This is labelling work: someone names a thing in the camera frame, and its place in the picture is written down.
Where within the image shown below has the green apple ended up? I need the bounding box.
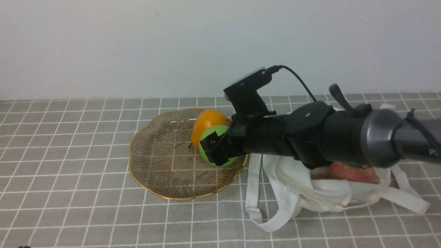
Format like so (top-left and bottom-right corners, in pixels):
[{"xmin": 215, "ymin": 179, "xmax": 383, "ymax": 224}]
[{"xmin": 198, "ymin": 125, "xmax": 237, "ymax": 168}]

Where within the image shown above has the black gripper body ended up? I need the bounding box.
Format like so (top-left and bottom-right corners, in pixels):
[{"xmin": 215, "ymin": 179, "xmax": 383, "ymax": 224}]
[{"xmin": 227, "ymin": 101, "xmax": 335, "ymax": 169}]

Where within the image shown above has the white cloth tote bag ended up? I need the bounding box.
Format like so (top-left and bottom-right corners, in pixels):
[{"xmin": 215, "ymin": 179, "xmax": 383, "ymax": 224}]
[{"xmin": 245, "ymin": 154, "xmax": 430, "ymax": 232}]

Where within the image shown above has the black camera cable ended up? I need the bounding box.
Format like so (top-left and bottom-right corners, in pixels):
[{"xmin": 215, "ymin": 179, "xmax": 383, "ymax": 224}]
[{"xmin": 267, "ymin": 65, "xmax": 317, "ymax": 102}]

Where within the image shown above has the yellow orange fruit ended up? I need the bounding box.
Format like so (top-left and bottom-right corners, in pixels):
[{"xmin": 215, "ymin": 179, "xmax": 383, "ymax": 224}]
[{"xmin": 191, "ymin": 109, "xmax": 228, "ymax": 148}]

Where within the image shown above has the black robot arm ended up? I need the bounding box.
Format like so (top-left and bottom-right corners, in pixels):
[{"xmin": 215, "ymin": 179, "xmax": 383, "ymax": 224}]
[{"xmin": 199, "ymin": 101, "xmax": 440, "ymax": 169}]

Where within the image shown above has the pink peach with leaf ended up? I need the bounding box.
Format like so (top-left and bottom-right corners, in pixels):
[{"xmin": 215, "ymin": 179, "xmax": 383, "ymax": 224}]
[{"xmin": 329, "ymin": 162, "xmax": 379, "ymax": 184}]

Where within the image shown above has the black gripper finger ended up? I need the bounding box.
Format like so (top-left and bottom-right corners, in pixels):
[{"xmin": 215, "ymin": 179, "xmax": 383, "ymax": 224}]
[{"xmin": 200, "ymin": 133, "xmax": 239, "ymax": 165}]

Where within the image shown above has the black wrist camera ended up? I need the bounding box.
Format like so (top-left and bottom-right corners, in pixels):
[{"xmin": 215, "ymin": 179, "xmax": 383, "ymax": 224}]
[{"xmin": 224, "ymin": 67, "xmax": 275, "ymax": 123}]

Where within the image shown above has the gold wire fruit basket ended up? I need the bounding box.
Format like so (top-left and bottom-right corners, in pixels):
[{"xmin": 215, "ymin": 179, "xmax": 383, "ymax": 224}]
[{"xmin": 128, "ymin": 108, "xmax": 249, "ymax": 200}]

